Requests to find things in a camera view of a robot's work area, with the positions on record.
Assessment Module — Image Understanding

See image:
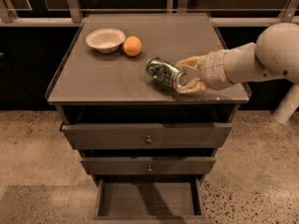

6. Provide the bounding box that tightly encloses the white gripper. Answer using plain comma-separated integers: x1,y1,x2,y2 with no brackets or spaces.
177,49,233,94

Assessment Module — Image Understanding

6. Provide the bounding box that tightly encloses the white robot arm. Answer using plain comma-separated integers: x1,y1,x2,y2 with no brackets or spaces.
177,22,299,93

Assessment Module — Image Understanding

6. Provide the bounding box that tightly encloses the grey drawer cabinet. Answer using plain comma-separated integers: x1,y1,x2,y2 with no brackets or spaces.
46,17,249,180

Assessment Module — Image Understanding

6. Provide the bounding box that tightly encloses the grey top drawer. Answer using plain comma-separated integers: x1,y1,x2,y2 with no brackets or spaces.
62,123,232,149

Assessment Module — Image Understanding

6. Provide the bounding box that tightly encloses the grey drawer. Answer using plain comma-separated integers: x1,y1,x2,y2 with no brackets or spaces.
62,123,232,149
81,157,216,175
90,176,214,224

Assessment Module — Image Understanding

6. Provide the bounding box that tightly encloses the grey middle drawer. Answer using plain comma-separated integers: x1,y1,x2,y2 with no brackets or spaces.
81,157,216,175

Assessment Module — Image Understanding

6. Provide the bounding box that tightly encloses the grey bottom drawer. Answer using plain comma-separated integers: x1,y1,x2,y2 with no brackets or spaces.
90,176,214,224

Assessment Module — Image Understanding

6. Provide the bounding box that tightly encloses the orange fruit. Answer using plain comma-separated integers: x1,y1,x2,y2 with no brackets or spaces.
123,36,142,57

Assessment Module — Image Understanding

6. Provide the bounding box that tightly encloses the metal window railing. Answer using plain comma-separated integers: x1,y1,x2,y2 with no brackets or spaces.
1,0,299,27

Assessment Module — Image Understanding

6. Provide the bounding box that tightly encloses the white paper bowl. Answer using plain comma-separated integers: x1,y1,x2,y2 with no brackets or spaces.
86,28,126,54

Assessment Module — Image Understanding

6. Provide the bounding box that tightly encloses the white pipe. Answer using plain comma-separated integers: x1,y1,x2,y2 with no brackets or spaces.
273,85,299,124

